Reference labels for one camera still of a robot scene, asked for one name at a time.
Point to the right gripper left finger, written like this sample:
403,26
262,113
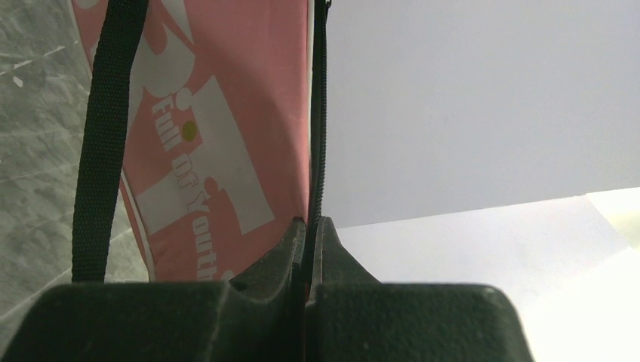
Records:
255,316

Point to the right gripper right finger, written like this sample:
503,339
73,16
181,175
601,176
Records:
351,316

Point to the pink racket bag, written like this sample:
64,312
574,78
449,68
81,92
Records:
208,119

